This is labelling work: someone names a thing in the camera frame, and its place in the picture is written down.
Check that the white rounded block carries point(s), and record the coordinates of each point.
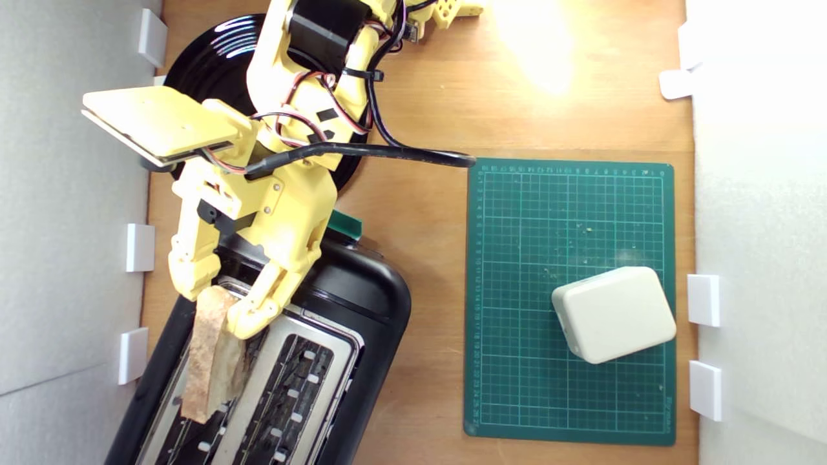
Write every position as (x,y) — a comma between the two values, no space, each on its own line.
(614,313)

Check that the yellow wrist camera mount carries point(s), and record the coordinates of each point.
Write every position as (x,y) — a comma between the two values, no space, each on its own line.
(161,119)

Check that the green toaster lever knob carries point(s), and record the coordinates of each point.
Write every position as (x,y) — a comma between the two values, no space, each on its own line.
(345,226)

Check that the white wall clip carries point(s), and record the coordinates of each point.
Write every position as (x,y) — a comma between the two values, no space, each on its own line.
(152,37)
(159,81)
(133,355)
(704,300)
(705,391)
(676,84)
(140,248)

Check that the brown bread slice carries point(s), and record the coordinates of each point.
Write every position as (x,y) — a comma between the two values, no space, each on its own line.
(210,361)

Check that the black round plate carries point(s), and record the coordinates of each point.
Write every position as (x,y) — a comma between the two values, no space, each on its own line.
(213,58)

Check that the green cutting mat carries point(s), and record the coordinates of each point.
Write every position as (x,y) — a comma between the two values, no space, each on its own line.
(530,361)

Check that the black two-slot toaster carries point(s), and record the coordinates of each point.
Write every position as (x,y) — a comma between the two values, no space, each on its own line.
(362,303)

